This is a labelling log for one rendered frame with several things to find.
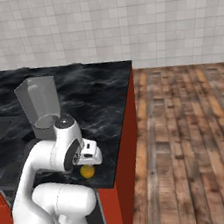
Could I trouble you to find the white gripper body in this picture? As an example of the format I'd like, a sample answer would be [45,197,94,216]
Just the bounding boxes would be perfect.
[77,150,104,169]

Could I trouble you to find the orange fruit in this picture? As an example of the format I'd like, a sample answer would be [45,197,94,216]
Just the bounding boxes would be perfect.
[78,163,97,181]

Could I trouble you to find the red counter cabinet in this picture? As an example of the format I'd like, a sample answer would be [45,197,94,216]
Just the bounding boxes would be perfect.
[80,64,156,224]

